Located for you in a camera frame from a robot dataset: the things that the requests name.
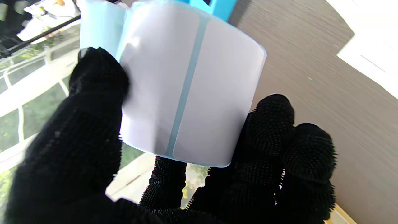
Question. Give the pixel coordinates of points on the blue plastic file box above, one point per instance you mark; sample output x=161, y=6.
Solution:
x=220, y=7

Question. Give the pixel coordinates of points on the printed garden window backdrop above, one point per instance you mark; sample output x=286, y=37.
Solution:
x=34, y=93

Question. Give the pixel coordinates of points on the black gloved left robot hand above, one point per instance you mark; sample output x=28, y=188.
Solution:
x=77, y=149

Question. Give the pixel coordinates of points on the blue-backed white label roll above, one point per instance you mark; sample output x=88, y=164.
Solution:
x=217, y=93

